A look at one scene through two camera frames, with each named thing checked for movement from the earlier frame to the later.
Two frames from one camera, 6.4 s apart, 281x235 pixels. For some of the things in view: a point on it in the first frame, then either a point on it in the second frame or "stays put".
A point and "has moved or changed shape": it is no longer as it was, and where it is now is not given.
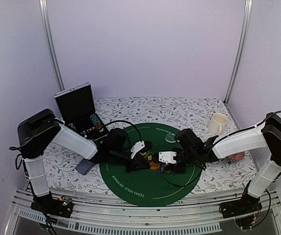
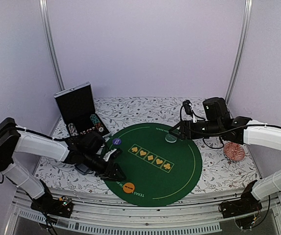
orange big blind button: (154, 166) → (129, 187)
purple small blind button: (161, 169) has moved or changed shape
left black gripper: (136, 163) → (109, 173)
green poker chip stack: (94, 119) stays put
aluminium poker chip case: (76, 107) stays put
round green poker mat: (149, 187) stays put
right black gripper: (181, 170) → (183, 130)
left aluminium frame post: (49, 37) stays put
